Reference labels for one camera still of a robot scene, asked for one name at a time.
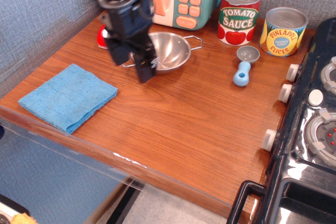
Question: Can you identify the white stove knob middle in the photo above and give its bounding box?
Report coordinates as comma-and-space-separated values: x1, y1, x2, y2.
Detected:
279, 84, 292, 103

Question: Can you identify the tomato sauce can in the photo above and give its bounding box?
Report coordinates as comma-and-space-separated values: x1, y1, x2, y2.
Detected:
217, 0, 261, 46

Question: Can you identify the black oven door handle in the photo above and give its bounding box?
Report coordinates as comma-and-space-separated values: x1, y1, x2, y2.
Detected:
227, 180, 266, 223

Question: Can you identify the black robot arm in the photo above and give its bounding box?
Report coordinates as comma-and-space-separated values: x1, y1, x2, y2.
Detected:
98, 0, 157, 83

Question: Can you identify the blue grey measuring scoop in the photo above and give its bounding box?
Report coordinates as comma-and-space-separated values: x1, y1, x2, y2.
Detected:
233, 46, 260, 87

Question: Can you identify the white stove knob front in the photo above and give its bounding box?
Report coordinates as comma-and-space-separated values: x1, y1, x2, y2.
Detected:
262, 129, 277, 152

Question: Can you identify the blue folded towel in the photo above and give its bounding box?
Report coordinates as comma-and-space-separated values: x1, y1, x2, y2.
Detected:
18, 64, 118, 134

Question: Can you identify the red white toy sushi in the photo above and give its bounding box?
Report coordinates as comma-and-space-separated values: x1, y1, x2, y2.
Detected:
97, 25, 108, 49

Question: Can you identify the grey front stove burner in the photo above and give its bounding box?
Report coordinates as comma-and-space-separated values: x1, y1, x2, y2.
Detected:
304, 108, 335, 167

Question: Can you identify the yellow object at corner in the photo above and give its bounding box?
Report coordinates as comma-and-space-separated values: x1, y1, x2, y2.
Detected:
10, 213, 37, 224

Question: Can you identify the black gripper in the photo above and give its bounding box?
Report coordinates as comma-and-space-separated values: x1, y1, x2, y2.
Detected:
98, 0, 158, 83

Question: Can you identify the grey rear stove burner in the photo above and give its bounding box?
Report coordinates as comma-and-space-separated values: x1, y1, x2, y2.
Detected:
320, 57, 336, 94

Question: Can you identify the white stove knob rear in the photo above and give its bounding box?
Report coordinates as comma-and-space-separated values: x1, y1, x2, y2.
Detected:
286, 64, 300, 82

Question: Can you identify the pineapple slices can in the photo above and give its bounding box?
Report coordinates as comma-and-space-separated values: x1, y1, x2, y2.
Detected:
259, 7, 308, 57

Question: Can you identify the white round stove button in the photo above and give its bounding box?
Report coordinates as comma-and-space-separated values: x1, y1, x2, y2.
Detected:
308, 89, 323, 106

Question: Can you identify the black toy stove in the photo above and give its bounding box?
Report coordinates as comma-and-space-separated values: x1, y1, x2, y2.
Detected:
226, 17, 336, 224

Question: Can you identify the grey stove burner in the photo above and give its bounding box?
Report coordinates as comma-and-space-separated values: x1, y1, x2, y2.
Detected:
320, 57, 336, 94
304, 108, 335, 167

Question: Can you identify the white stove knob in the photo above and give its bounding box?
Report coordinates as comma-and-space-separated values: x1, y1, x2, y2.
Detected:
279, 84, 292, 103
262, 129, 277, 152
286, 64, 300, 82

